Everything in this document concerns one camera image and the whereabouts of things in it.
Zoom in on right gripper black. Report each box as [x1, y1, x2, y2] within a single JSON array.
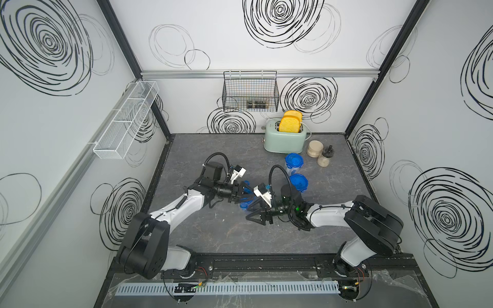
[[245, 198, 295, 227]]

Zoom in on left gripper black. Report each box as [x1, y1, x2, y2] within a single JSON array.
[[212, 181, 255, 204]]

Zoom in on clear plastic container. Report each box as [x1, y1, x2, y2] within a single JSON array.
[[240, 202, 251, 211]]

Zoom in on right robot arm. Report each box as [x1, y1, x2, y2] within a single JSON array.
[[246, 184, 404, 275]]

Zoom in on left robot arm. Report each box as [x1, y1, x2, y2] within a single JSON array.
[[116, 162, 252, 279]]

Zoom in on middle clear container blue lid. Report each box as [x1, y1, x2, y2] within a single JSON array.
[[290, 173, 309, 193]]

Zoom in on clear container blue lid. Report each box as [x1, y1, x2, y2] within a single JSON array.
[[290, 173, 309, 193], [285, 153, 304, 177]]

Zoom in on far clear container blue lid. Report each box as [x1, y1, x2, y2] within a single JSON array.
[[285, 153, 304, 177]]

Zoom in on mint green toaster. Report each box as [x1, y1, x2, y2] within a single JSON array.
[[263, 118, 312, 154]]

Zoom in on yellow sponge toast front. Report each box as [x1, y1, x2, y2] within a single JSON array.
[[279, 115, 301, 133]]

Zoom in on yellow sponge toast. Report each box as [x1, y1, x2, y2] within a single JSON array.
[[284, 110, 303, 122], [279, 115, 301, 133]]

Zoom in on beige round jar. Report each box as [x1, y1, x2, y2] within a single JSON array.
[[306, 140, 324, 158]]

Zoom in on small bottle black cap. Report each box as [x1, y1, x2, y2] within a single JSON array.
[[317, 145, 335, 168]]

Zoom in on yellow sponge toast back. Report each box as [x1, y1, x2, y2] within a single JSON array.
[[284, 110, 303, 122]]

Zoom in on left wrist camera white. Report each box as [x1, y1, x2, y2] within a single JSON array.
[[229, 165, 246, 184]]

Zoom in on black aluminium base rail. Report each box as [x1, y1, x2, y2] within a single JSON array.
[[149, 250, 420, 279]]

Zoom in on black wire wall basket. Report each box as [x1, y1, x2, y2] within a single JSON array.
[[222, 71, 280, 112]]

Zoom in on white slotted cable duct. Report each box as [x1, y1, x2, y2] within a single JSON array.
[[115, 281, 340, 296]]

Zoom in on white mesh wall shelf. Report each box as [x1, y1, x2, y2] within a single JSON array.
[[93, 80, 159, 160]]

